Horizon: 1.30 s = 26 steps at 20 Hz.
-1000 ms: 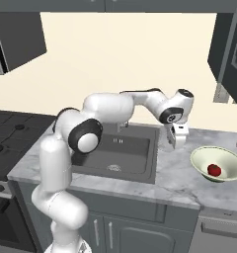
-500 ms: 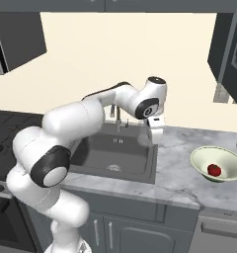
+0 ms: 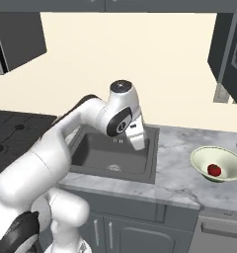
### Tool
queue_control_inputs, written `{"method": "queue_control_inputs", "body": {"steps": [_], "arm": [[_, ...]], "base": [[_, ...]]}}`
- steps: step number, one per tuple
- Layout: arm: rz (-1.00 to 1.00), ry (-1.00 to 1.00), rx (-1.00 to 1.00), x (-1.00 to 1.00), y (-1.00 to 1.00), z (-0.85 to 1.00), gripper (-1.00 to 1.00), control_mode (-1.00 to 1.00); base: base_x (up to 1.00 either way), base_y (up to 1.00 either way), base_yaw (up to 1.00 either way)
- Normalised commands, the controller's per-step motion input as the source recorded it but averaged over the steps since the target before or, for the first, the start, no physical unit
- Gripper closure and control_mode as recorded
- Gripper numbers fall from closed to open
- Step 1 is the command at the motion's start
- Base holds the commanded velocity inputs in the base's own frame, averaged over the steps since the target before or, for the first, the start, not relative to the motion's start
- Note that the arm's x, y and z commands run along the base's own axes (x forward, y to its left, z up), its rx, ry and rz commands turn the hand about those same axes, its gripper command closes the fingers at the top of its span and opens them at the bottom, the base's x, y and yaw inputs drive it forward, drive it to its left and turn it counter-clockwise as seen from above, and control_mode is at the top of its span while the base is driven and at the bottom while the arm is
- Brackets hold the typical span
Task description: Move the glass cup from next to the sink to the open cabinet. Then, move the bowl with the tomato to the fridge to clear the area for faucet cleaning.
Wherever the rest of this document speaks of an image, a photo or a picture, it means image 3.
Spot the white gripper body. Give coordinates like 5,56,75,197
126,126,148,152

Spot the grey kitchen sink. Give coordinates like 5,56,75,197
68,123,161,185

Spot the grey sink front panel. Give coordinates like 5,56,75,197
57,187,201,233

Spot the red tomato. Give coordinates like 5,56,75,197
206,163,222,177

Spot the pale green bowl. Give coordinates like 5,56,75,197
190,145,237,184

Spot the grey wide base cabinet door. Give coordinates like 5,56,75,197
103,215,195,253

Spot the grey narrow base cabinet door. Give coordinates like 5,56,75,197
78,211,107,253

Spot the dark grey open cabinet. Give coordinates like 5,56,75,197
206,0,237,105

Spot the dark grey cabinet row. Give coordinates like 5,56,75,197
0,0,237,14

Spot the black hob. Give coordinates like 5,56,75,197
0,110,59,184

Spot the grey dishwasher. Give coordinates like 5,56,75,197
188,208,237,253

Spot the silver cabinet door handle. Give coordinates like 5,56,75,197
93,218,101,247
107,221,115,250

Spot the grey dishwasher handle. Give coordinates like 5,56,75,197
200,221,237,241

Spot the dark grey wall cabinet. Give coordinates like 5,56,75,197
0,11,48,76

